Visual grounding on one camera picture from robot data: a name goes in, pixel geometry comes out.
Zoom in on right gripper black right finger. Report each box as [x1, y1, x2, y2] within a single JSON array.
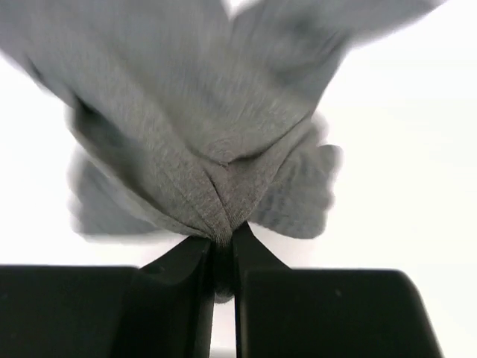
[[232, 224, 441, 358]]

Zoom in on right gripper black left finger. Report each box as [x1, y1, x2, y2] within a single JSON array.
[[1, 237, 214, 358]]

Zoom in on grey shorts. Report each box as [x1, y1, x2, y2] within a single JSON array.
[[1, 1, 439, 302]]

